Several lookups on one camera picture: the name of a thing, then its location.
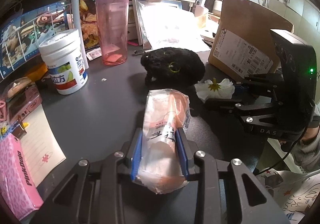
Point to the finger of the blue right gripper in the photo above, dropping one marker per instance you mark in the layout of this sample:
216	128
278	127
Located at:
238	87
230	105

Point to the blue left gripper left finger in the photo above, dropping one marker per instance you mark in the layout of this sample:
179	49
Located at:
137	154

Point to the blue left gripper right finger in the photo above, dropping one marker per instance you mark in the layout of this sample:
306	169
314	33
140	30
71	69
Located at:
181	145

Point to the plastic bagged pink soft item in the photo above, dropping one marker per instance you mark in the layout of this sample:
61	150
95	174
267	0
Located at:
159	169

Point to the white fabric flower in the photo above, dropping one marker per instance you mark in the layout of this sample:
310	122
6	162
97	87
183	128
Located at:
211	89

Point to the black plush cat toy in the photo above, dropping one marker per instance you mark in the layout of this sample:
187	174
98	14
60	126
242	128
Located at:
171	66

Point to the brown cardboard box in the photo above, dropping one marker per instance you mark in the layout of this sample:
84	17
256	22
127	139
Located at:
243	43

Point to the white notepad paper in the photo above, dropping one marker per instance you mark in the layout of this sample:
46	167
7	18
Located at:
40	148

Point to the clear plastic zip bag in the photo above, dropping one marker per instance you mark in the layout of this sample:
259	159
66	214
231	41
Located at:
165	25

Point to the pink leopard box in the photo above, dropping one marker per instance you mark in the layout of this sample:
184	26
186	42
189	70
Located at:
17	188

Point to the white supplement jar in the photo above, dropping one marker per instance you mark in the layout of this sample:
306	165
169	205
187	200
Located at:
63	58

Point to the pink tumbler purple lid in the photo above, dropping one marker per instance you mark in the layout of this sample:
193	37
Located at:
112	21

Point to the white wire rack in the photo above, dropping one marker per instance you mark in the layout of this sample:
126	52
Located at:
22	34

